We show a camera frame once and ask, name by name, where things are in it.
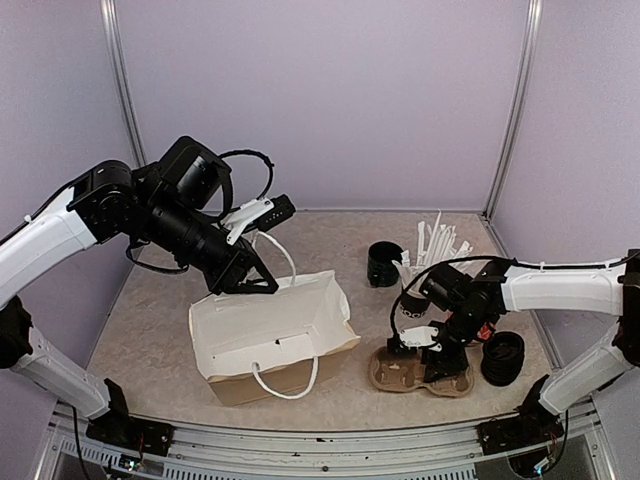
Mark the brown cardboard cup carrier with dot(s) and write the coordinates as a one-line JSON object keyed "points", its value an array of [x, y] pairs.
{"points": [[405, 375]]}

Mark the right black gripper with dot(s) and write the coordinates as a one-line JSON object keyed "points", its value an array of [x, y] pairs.
{"points": [[447, 364]]}

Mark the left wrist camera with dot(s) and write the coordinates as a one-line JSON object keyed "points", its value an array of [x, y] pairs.
{"points": [[261, 214]]}

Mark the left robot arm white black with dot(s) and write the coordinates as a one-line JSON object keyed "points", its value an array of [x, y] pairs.
{"points": [[182, 203]]}

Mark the black cup holding straws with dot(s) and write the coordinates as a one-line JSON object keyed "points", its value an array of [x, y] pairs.
{"points": [[413, 304]]}

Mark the red white patterned bowl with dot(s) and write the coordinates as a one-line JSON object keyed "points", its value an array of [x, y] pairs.
{"points": [[486, 333]]}

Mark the left aluminium corner post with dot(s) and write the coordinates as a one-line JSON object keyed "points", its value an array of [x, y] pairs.
{"points": [[109, 15]]}

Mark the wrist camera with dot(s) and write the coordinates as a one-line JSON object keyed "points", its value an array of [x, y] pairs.
{"points": [[416, 337], [261, 214]]}

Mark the brown paper bag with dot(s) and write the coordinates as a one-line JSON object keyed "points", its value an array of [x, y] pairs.
{"points": [[252, 347]]}

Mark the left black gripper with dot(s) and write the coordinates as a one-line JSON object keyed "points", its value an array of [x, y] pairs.
{"points": [[229, 275]]}

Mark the stack of black cup sleeves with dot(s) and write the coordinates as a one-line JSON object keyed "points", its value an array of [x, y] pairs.
{"points": [[381, 272]]}

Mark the aluminium corner post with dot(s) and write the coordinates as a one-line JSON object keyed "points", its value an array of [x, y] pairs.
{"points": [[109, 15], [526, 63]]}

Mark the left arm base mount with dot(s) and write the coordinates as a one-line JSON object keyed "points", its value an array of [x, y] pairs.
{"points": [[118, 428]]}

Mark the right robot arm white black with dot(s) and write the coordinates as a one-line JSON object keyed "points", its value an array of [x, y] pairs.
{"points": [[506, 285]]}

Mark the right aluminium corner post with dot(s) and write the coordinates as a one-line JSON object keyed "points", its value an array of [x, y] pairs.
{"points": [[526, 63]]}

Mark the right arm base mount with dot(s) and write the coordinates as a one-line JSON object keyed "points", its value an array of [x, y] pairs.
{"points": [[520, 432]]}

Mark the aluminium front frame rail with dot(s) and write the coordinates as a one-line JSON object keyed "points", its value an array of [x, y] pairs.
{"points": [[446, 451]]}

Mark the stack of black cup lids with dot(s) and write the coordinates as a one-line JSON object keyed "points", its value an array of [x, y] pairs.
{"points": [[503, 358]]}

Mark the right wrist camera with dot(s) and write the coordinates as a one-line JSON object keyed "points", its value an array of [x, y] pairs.
{"points": [[416, 337]]}

